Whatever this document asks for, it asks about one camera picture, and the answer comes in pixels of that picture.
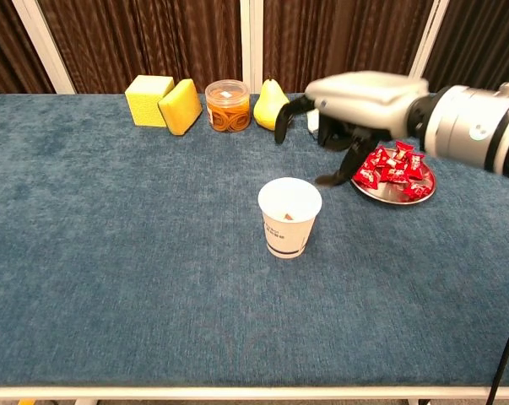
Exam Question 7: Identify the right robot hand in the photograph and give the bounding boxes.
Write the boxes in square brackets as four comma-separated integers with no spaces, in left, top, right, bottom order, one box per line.
[273,70,430,186]

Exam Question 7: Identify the round metal plate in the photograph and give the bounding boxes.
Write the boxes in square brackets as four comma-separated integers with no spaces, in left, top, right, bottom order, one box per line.
[349,147,437,206]

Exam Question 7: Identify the white paper cup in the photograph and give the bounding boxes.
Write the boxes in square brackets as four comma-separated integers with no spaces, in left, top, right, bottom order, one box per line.
[257,176,323,260]

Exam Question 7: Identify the small white bottle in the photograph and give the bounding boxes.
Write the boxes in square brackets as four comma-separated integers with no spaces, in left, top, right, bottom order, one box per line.
[306,109,322,137]

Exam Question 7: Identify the brown fabric partition panel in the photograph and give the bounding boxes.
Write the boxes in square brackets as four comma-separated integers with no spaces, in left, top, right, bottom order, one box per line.
[405,0,509,95]
[0,0,76,100]
[251,0,449,95]
[13,0,252,95]

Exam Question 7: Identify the yellow pear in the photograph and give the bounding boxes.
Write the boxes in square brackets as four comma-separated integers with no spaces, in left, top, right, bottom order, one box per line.
[252,75,291,132]

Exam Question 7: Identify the clear jar orange contents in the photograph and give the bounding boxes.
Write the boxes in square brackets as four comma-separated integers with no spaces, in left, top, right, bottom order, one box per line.
[204,78,252,133]

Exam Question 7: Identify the yellow rounded sponge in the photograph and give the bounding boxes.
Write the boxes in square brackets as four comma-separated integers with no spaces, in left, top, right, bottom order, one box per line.
[157,78,203,137]

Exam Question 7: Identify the yellow sponge cube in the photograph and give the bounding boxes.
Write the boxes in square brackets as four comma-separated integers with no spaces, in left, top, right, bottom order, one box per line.
[124,74,176,127]

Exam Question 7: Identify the blue table cloth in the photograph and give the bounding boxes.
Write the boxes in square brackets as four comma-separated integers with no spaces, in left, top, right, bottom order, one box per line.
[0,93,509,387]

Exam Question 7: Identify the white table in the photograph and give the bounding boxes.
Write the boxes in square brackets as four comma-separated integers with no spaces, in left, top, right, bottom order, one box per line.
[0,386,509,405]

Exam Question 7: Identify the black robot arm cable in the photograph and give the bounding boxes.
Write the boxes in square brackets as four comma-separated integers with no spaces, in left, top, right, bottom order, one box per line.
[488,294,509,405]

